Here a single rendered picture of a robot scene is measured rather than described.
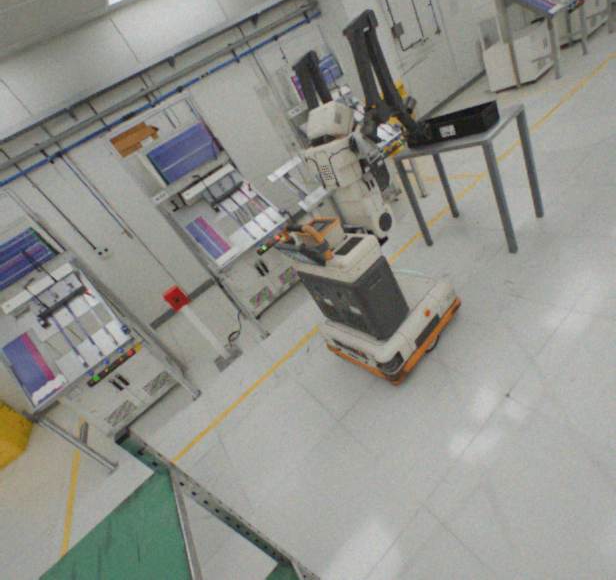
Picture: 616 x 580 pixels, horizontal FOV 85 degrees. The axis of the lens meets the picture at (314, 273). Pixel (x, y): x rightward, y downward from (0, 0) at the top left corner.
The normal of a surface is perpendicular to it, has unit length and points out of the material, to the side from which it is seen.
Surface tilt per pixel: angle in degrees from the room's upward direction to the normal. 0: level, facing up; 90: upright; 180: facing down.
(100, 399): 90
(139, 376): 90
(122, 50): 90
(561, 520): 0
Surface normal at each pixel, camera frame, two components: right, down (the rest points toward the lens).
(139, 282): 0.51, 0.18
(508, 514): -0.47, -0.76
